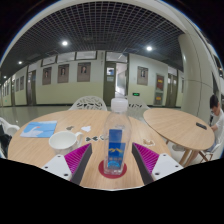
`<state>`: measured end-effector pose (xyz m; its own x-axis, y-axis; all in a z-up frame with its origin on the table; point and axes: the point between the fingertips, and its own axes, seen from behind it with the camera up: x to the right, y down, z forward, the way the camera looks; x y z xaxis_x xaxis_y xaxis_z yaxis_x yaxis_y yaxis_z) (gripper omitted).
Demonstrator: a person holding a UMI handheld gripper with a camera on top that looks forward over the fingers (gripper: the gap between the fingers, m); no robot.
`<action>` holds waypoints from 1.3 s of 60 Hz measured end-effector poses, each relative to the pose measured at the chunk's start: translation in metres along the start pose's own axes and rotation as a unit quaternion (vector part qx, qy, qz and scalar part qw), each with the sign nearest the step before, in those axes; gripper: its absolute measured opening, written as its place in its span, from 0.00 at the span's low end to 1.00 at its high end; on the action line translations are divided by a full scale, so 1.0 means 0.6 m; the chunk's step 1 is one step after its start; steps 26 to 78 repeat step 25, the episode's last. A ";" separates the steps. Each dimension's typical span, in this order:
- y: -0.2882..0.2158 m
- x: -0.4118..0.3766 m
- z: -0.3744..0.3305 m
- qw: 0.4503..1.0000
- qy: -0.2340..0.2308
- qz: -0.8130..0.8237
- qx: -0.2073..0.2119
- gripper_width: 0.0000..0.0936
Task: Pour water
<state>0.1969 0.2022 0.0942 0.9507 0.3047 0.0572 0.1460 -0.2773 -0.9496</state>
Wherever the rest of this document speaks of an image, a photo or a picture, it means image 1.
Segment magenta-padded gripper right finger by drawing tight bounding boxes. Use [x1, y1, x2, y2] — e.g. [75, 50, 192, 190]
[131, 142, 184, 186]

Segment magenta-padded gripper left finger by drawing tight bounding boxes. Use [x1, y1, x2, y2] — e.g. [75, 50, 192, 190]
[41, 143, 93, 186]

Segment clear water bottle blue label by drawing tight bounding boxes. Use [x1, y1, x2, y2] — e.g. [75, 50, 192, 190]
[103, 97, 132, 176]

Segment small pale paper cutout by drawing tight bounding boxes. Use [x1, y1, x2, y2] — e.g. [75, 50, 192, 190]
[143, 138, 156, 148]

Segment flat round red coaster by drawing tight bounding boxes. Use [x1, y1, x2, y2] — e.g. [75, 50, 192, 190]
[98, 159, 128, 180]

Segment small white paper cutout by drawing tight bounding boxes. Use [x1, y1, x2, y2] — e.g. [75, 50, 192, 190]
[80, 125, 93, 133]

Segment round wooden side table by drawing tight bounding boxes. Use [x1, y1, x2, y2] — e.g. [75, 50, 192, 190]
[143, 108, 216, 166]

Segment light blue booklet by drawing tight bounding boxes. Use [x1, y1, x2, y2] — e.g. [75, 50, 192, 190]
[19, 120, 58, 139]

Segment white perforated-back chair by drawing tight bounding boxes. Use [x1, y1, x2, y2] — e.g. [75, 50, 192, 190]
[68, 95, 108, 112]
[127, 98, 150, 118]

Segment black phone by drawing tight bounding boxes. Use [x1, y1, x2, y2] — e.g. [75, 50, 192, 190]
[195, 122, 208, 131]

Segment black bag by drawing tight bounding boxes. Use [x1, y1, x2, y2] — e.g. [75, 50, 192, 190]
[0, 133, 13, 158]

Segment open dark doorway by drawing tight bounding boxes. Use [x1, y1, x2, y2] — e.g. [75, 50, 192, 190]
[103, 61, 129, 107]

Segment person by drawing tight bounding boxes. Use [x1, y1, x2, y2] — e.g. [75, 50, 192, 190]
[208, 94, 224, 153]

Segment dark closed door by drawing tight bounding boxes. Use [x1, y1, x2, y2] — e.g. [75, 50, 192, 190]
[26, 70, 38, 107]

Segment round ceiling lights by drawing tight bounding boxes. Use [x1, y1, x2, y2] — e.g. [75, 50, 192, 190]
[18, 39, 154, 65]

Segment framed wall portraits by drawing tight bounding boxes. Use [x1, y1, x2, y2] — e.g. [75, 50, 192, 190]
[3, 62, 186, 98]

